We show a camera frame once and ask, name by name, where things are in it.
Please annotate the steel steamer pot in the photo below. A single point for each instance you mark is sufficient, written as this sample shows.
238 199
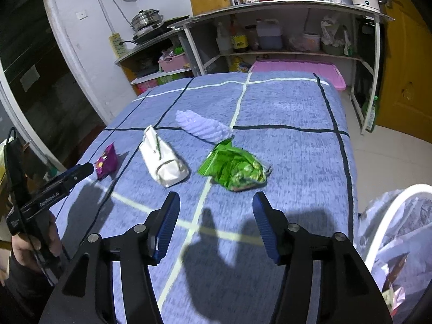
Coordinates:
146 20

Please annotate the white crumpled paper bag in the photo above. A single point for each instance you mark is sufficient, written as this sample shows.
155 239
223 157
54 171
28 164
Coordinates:
162 162

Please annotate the pink plastic tray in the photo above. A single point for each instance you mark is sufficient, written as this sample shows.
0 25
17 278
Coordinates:
300 72

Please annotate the yellow wooden door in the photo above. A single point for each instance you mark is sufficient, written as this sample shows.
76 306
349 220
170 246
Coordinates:
405 57

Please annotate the white foam fruit net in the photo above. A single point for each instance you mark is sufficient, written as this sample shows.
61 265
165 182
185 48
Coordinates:
202 126

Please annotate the purple snack packet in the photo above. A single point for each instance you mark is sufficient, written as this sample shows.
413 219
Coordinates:
106 163

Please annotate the pink plastic basket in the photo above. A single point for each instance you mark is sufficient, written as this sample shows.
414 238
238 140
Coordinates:
173 63

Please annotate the colourful cardboard boxes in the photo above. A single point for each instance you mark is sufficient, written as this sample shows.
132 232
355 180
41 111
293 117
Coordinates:
162 81

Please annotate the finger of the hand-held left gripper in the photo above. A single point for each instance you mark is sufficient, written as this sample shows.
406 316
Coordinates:
79 173

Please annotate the person's left forearm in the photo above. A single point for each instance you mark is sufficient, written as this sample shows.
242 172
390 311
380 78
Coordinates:
23 290

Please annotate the brown bottle yellow label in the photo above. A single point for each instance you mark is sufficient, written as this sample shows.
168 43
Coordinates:
239 38

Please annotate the large metal-topped shelf unit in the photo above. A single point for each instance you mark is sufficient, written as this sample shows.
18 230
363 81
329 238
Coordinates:
270 6

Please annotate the green glass bottle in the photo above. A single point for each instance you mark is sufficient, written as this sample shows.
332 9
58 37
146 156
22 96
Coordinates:
370 116

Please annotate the yellow plastic bag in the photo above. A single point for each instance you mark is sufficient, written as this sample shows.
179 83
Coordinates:
240 64

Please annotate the green snack packet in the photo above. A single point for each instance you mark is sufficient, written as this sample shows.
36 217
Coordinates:
236 168

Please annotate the white wall switch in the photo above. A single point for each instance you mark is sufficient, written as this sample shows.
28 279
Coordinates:
82 15

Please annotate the bluish plastic jerry can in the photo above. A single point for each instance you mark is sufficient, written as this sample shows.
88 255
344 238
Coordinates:
269 35

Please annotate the black induction cooker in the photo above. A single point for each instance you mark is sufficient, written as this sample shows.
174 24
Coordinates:
155 34

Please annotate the white plastic bottle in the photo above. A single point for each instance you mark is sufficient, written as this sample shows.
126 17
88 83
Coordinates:
223 40

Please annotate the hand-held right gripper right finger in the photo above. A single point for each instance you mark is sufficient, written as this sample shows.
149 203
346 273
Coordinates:
266 229

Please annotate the white plastic bag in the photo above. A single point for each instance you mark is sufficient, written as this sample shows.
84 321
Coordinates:
334 37

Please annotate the small white shelf unit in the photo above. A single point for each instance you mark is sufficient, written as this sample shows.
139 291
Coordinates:
135 57

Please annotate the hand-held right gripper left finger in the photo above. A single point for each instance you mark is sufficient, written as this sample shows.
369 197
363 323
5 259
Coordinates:
167 226

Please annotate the person's left hand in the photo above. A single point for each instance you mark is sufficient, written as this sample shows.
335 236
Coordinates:
23 251

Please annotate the white trash bin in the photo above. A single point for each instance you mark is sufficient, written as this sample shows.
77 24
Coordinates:
381 233

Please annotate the yellow power strip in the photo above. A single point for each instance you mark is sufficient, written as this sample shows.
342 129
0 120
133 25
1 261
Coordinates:
118 45

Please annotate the blue checked tablecloth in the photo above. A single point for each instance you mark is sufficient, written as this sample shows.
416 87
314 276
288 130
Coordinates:
287 141

